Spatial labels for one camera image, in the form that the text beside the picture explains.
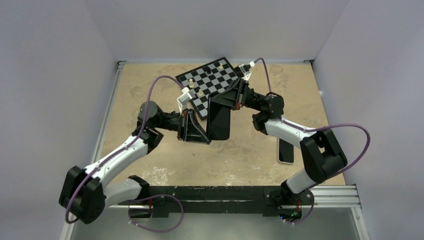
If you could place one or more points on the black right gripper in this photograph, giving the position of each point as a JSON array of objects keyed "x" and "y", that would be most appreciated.
[{"x": 233, "y": 96}]

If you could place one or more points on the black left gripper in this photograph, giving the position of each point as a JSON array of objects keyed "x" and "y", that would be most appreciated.
[{"x": 189, "y": 128}]

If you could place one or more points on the black smartphone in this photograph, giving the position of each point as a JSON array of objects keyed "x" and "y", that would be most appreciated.
[{"x": 218, "y": 122}]

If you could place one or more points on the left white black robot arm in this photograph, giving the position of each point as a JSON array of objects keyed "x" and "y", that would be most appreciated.
[{"x": 83, "y": 193}]

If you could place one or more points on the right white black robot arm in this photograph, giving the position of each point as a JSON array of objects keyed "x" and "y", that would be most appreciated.
[{"x": 321, "y": 152}]

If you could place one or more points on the phone in white case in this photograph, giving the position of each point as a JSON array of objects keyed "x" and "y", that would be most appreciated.
[{"x": 285, "y": 152}]

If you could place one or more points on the black white chessboard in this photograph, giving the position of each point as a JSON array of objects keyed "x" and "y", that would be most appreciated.
[{"x": 218, "y": 81}]

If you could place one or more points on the black chess piece back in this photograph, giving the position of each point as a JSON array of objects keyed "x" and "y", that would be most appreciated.
[{"x": 207, "y": 70}]

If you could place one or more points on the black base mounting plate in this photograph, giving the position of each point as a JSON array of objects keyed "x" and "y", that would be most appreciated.
[{"x": 268, "y": 201}]

